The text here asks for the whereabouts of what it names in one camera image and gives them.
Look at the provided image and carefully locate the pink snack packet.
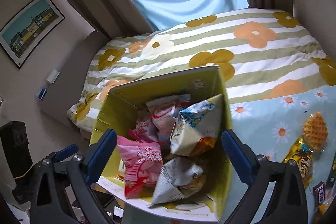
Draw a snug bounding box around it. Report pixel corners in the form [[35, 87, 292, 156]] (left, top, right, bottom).
[[127, 110, 158, 143]]

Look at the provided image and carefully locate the snickers bar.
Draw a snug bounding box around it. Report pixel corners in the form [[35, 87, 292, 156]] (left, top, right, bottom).
[[313, 181, 325, 207]]

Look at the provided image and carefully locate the Oishi shrimp flake bag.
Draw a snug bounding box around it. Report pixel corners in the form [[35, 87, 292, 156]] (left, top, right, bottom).
[[146, 94, 191, 150]]

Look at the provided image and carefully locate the gold foil snack packet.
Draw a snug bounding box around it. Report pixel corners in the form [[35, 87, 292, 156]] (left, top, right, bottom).
[[282, 136, 313, 188]]

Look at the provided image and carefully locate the blue white small box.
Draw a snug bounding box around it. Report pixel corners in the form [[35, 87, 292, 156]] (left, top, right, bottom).
[[36, 87, 48, 101]]

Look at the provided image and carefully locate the yellow snack packet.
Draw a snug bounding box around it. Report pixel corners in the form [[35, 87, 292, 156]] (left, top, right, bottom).
[[313, 197, 336, 224]]

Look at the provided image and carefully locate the yellow-green cardboard box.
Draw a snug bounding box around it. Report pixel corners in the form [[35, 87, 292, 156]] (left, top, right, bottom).
[[91, 65, 231, 222]]

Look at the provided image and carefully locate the framed town picture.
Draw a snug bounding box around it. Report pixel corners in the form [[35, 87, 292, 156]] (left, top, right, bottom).
[[1, 0, 65, 69]]

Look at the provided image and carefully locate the blue daisy cloth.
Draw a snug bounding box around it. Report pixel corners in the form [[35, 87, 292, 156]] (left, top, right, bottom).
[[230, 86, 335, 223]]

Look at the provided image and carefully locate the wrapped waffle snack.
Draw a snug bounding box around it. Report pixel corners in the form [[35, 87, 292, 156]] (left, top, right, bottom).
[[302, 112, 329, 152]]

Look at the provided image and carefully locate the striped floral duvet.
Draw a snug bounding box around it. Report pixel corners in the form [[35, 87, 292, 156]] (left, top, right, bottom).
[[67, 9, 335, 132]]

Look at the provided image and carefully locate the grey white snack bag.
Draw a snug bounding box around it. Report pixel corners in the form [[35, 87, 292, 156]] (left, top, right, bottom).
[[151, 157, 207, 205]]

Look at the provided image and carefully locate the beige headboard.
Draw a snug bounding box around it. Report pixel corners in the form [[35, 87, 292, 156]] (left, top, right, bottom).
[[38, 31, 109, 131]]

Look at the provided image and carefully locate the white wall switch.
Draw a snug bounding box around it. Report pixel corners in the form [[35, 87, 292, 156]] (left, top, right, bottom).
[[46, 69, 60, 85]]

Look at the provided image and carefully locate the red pink striped packet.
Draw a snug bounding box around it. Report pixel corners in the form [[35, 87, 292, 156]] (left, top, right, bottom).
[[117, 136, 163, 199]]

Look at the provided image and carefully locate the white cheese snack bag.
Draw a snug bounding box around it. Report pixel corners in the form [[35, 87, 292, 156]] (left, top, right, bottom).
[[170, 94, 223, 157]]

